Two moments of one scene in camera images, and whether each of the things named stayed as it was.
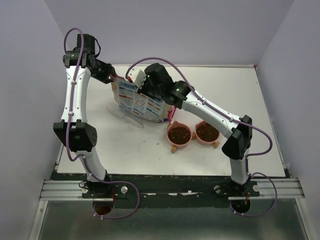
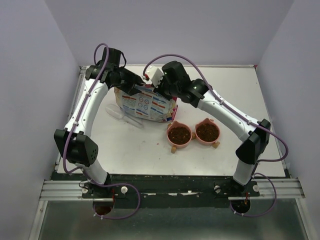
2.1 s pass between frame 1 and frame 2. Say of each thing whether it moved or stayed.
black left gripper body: moved
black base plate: stayed
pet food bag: stayed
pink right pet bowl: stayed
